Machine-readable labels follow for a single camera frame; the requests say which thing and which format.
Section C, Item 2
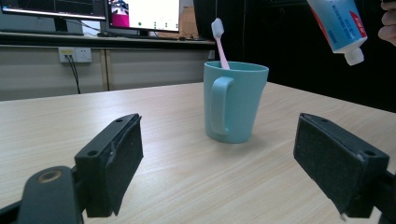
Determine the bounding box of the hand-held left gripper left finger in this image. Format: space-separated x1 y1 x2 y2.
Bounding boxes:
74 113 145 218

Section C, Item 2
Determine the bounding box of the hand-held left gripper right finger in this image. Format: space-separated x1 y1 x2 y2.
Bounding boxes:
293 112 390 218

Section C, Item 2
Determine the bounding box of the teal cup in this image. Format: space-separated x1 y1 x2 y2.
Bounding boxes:
203 60 270 145

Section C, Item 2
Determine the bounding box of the blue and white toothpaste tube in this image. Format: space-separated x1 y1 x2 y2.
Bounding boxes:
305 0 369 67

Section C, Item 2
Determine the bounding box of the pink toothbrush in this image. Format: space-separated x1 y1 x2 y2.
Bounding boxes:
210 17 231 71

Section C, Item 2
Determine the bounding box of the dark curtain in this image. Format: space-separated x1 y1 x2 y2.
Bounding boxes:
192 0 396 114

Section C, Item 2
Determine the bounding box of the long dark desk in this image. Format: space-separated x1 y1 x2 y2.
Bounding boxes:
0 30 217 50

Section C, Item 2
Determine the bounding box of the bright screen monitor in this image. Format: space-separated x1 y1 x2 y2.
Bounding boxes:
106 0 181 38

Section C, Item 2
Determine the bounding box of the brown cardboard box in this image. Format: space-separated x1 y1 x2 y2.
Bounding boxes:
178 5 201 40

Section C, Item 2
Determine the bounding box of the dark screen monitor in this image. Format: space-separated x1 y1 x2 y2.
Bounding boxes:
0 0 107 33

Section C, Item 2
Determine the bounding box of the black socket cable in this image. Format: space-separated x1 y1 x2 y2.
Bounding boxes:
65 55 82 95

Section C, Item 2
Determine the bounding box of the white wall socket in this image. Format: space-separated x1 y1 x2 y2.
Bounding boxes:
58 46 93 64

